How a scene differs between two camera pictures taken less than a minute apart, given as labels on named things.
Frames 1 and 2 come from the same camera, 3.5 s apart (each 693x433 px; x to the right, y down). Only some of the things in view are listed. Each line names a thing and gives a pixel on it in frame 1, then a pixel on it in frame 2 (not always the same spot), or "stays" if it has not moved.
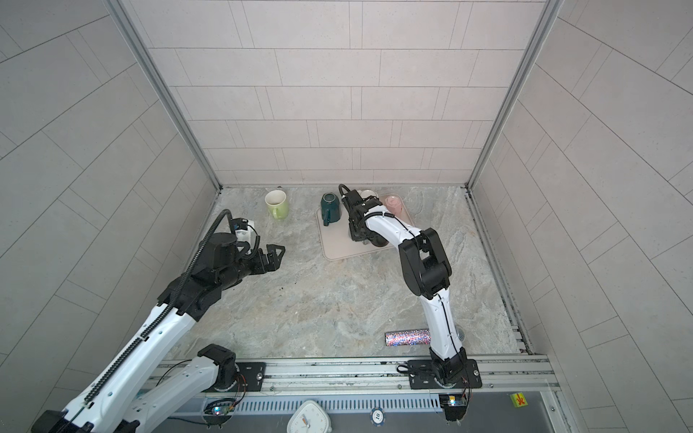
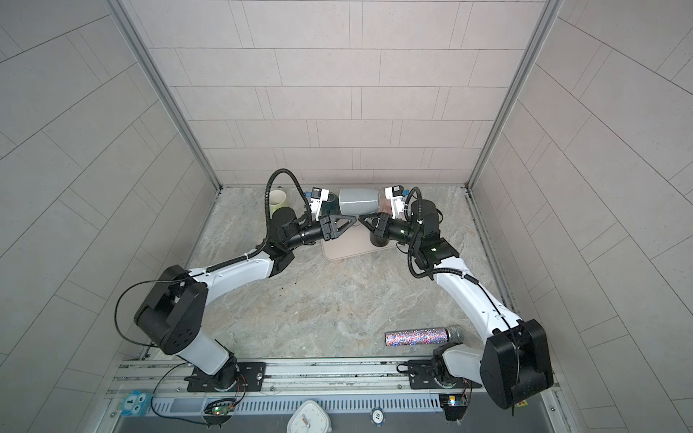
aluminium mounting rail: (285, 374) stays
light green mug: (277, 204) stays
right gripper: (358, 235) to (387, 225)
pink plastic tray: (335, 240) stays
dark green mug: (329, 208) stays
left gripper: (273, 263) to (326, 230)
